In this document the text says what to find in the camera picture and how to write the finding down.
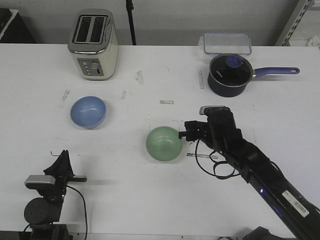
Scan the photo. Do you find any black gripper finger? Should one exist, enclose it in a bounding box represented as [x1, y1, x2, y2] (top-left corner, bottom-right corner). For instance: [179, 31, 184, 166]
[64, 150, 75, 177]
[43, 150, 66, 177]
[178, 131, 187, 138]

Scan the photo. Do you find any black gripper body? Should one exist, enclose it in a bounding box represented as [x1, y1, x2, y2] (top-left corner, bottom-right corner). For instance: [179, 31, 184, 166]
[184, 120, 209, 142]
[51, 175, 87, 198]

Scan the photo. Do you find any green bowl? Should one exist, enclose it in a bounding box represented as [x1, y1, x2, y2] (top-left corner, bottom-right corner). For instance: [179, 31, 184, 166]
[145, 126, 183, 162]

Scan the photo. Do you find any blue bowl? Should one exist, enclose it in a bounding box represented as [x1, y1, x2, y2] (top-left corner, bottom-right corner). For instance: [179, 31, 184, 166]
[70, 96, 107, 130]

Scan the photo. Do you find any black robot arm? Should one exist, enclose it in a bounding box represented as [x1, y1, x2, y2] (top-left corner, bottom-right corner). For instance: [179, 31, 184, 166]
[24, 150, 88, 240]
[178, 106, 320, 240]

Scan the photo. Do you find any dark blue saucepan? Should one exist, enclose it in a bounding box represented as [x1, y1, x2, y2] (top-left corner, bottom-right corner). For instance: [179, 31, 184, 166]
[207, 67, 300, 98]

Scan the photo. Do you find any glass pot lid blue knob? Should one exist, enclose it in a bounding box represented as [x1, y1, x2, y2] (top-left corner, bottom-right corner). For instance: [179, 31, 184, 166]
[209, 54, 253, 87]

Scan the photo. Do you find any clear plastic food container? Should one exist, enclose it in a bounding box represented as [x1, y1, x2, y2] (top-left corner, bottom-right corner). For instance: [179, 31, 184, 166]
[198, 32, 252, 55]

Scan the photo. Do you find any cream and chrome toaster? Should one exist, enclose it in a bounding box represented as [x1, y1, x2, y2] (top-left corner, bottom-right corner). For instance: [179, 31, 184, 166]
[67, 8, 119, 81]

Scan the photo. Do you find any black tripod pole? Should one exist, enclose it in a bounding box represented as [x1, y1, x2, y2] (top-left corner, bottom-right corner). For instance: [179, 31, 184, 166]
[125, 0, 137, 46]

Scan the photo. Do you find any white crumpled cloth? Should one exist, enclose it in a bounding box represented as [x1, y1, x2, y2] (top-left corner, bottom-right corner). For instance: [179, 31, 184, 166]
[307, 35, 320, 48]

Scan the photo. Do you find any grey slotted shelf upright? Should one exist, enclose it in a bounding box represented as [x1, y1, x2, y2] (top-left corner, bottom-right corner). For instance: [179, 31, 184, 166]
[275, 0, 320, 47]

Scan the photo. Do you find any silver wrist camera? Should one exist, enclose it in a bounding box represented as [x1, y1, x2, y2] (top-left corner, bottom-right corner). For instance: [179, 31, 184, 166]
[199, 105, 231, 117]
[24, 175, 56, 190]

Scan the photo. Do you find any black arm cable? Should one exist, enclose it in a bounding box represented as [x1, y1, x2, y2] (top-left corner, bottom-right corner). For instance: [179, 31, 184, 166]
[22, 184, 88, 240]
[194, 138, 242, 180]

